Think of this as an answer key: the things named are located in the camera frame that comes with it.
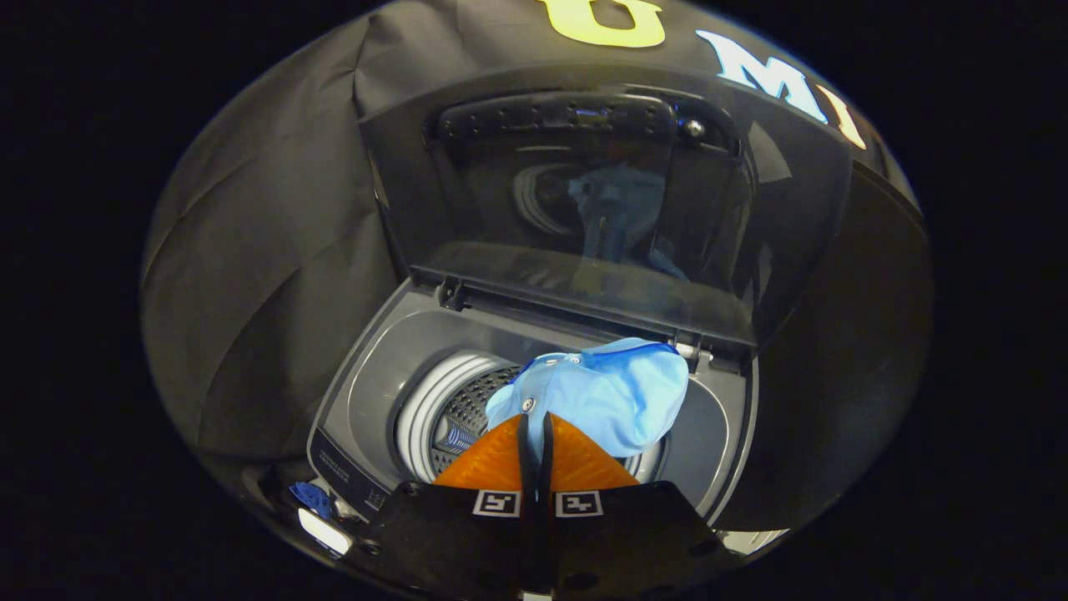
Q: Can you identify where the black backdrop cloth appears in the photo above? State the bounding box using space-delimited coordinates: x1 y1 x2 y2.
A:
140 0 934 535

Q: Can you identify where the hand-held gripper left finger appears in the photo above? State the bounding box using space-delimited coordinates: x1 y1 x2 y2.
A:
359 411 535 597

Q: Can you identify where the light blue polo shirt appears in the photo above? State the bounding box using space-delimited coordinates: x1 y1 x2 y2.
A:
486 337 690 458

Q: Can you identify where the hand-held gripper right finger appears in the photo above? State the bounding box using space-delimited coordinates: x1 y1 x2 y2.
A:
542 411 737 597

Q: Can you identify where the dark washing machine lid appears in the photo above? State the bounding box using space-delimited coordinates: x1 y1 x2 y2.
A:
359 67 854 351

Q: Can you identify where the small blue object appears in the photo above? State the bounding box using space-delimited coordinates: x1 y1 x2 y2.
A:
289 482 334 519

